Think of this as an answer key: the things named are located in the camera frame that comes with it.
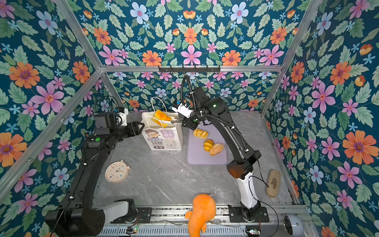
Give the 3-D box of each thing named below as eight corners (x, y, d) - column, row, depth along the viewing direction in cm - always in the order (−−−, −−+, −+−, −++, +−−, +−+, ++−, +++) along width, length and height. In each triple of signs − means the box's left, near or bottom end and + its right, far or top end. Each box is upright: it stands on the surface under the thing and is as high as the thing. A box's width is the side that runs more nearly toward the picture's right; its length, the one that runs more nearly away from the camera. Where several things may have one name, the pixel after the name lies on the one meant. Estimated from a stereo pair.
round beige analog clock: (104, 182, 86) (101, 180, 84) (112, 163, 94) (109, 160, 92) (125, 182, 86) (123, 180, 84) (132, 163, 94) (130, 160, 92)
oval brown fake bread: (212, 157, 95) (213, 154, 92) (207, 151, 98) (208, 148, 95) (223, 149, 99) (224, 146, 96) (218, 143, 102) (219, 140, 99)
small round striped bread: (201, 148, 100) (201, 146, 98) (207, 139, 104) (207, 137, 102) (208, 152, 98) (208, 150, 96) (214, 143, 102) (214, 141, 100)
